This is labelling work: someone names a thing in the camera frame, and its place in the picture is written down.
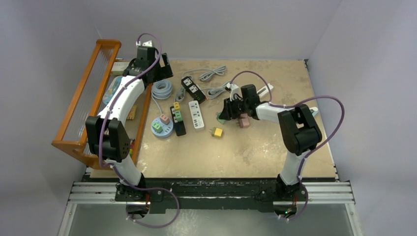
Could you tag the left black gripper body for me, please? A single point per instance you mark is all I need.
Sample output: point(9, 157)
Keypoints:
point(161, 73)

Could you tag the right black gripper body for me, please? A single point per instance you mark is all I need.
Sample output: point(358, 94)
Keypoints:
point(234, 107)

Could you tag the yellow charger plug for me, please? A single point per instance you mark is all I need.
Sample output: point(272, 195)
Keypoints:
point(216, 132)

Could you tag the short black power strip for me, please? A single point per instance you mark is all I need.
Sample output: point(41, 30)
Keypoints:
point(194, 91)

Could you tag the white power strip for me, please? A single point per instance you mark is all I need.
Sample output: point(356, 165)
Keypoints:
point(196, 115)

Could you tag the green charger plug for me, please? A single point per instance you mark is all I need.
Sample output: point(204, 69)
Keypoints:
point(221, 121)

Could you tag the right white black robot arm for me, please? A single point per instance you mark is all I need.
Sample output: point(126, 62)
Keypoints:
point(299, 130)

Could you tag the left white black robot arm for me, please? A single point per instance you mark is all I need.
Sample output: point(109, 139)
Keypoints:
point(107, 137)

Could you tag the yellow plug on long strip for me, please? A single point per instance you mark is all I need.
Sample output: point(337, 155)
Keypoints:
point(176, 106)

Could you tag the green plug on long strip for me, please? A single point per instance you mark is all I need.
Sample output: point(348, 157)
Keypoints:
point(178, 116)

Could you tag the pink plug on round hub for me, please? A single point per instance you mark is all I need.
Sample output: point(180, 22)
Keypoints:
point(164, 119)

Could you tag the green plug on round hub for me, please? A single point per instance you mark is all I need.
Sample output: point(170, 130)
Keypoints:
point(157, 127)

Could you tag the white clip object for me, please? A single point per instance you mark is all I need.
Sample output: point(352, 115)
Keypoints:
point(262, 92)

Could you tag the white pink box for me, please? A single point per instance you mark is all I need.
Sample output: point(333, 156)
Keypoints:
point(119, 67)

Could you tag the blue packaged item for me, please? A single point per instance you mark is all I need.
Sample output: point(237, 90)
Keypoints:
point(111, 90)

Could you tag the long black power strip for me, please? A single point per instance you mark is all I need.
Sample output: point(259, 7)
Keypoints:
point(179, 126)

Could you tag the round blue power hub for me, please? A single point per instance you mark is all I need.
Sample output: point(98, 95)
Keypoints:
point(167, 129)

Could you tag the colourful marker pack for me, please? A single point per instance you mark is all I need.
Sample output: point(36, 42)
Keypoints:
point(132, 144)

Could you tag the white blue clip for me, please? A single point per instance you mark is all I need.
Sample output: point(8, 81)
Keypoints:
point(314, 111)

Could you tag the orange wooden shelf rack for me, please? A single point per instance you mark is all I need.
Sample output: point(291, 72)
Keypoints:
point(71, 137)

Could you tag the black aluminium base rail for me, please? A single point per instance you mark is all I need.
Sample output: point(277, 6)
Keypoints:
point(258, 194)

